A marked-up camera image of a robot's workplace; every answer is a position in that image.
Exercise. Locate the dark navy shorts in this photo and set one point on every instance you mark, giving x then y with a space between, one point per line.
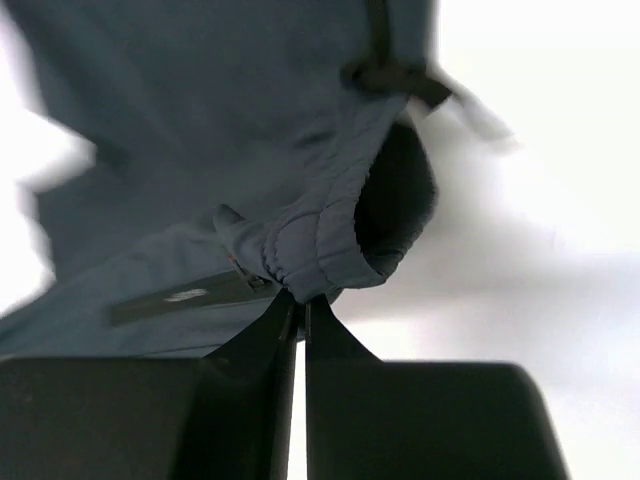
241 148

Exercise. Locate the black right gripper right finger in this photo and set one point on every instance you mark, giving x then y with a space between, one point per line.
370 419

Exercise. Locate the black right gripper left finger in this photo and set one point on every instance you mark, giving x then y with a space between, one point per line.
224 416

